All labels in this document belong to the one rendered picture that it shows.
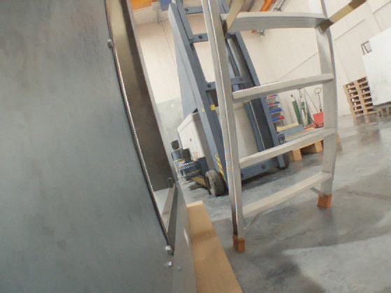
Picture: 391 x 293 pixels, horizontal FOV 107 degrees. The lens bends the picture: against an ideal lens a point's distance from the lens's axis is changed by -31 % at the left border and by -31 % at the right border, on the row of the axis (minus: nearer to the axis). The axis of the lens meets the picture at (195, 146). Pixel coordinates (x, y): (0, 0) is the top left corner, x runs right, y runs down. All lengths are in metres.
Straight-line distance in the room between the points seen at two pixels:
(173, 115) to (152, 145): 5.46
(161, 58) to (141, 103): 10.92
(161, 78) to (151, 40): 2.47
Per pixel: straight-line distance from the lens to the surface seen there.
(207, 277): 0.60
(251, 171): 2.11
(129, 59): 1.00
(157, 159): 0.89
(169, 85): 11.18
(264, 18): 0.68
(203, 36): 2.30
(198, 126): 2.15
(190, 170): 2.06
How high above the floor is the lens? 0.51
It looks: level
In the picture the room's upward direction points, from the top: 17 degrees counter-clockwise
